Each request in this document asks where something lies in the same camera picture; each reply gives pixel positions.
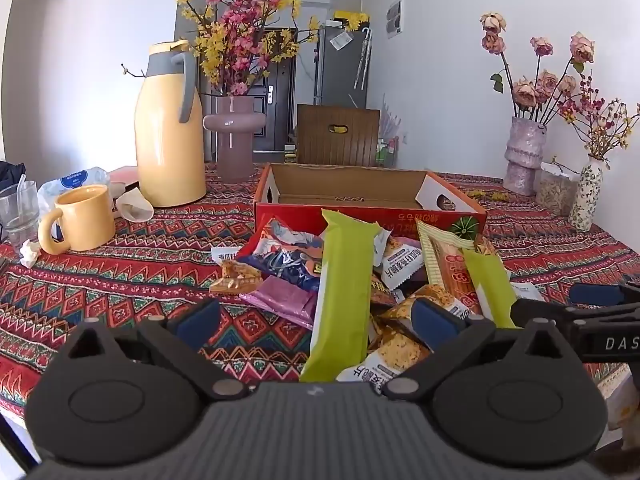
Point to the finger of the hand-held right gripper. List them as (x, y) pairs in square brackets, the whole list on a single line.
[(595, 294), (540, 311)]

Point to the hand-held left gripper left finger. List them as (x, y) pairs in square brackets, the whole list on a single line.
[(197, 322)]

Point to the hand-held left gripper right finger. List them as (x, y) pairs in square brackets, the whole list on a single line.
[(435, 320)]

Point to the orange striped wafer packet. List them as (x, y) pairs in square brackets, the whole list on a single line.
[(450, 265)]

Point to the short green snack packet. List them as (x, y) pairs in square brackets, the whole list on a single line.
[(487, 285)]

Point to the pile of oat crisp packets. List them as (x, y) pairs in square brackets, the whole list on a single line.
[(400, 262)]

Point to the pink snack packet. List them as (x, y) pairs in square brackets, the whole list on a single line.
[(295, 317), (282, 292)]

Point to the dark purple snack packet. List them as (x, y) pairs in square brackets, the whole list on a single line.
[(280, 267)]

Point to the long green snack packet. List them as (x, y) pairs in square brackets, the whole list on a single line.
[(340, 285)]

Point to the red cardboard box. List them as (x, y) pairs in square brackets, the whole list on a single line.
[(345, 185)]

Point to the patterned red tablecloth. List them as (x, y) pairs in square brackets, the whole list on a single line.
[(125, 285)]

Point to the floral print small vase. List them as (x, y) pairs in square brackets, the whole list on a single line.
[(585, 200)]

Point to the fallen yellow petals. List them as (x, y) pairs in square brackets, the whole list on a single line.
[(492, 195)]

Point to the beige paper cup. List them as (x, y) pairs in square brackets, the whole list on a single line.
[(135, 205)]

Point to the yellow mug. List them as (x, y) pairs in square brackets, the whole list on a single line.
[(90, 220)]

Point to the pink flat box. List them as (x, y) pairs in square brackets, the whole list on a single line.
[(122, 177)]

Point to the rack with bottles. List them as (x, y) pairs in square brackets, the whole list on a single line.
[(386, 152)]

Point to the yellow thermos jug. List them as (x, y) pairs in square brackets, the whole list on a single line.
[(165, 150)]

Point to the crumpled white tissue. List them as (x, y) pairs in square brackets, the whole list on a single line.
[(30, 254)]

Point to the crumpled plastic bag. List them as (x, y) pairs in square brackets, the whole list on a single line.
[(75, 177)]

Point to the wooden chair back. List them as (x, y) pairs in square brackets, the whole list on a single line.
[(335, 145)]

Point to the clear glass cup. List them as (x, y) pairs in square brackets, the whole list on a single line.
[(17, 215)]

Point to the white dried grass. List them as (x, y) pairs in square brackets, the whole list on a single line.
[(390, 115)]

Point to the dried pink roses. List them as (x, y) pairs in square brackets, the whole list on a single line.
[(542, 85)]

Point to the dark entrance door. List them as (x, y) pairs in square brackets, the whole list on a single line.
[(277, 110)]

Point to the black bag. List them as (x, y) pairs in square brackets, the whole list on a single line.
[(10, 175)]

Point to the grey refrigerator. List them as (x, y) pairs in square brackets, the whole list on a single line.
[(340, 75)]

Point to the pink and yellow blossom branches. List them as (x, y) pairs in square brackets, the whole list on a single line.
[(235, 35)]

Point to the white paper sheet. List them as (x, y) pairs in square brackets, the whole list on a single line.
[(341, 40)]

